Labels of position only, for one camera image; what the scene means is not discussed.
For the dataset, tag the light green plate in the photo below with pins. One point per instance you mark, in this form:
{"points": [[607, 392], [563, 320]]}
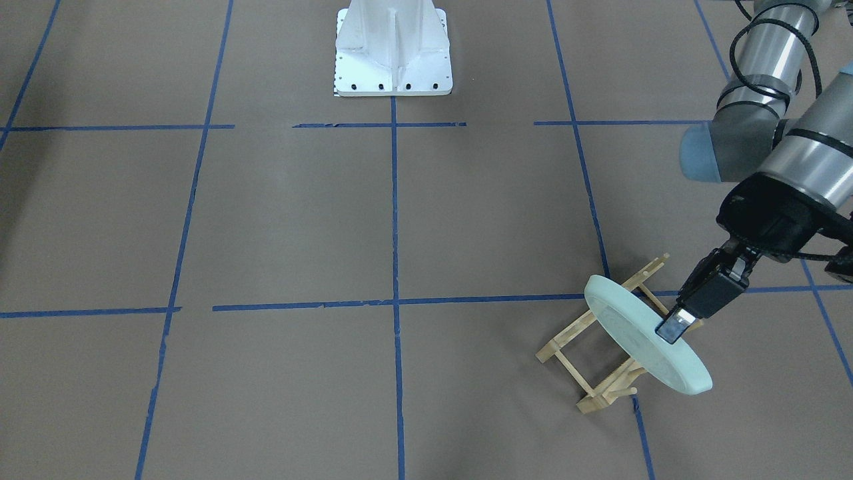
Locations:
{"points": [[632, 324]]}

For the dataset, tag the crossing blue tape strip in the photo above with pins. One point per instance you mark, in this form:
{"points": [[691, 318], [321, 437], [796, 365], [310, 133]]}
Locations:
{"points": [[575, 126]]}

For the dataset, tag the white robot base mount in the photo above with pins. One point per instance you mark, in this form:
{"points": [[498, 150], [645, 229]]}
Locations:
{"points": [[385, 48]]}

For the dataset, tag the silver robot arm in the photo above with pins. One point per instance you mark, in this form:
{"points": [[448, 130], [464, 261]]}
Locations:
{"points": [[784, 140]]}

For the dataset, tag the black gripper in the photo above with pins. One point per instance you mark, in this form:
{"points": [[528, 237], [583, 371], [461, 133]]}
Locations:
{"points": [[766, 214]]}

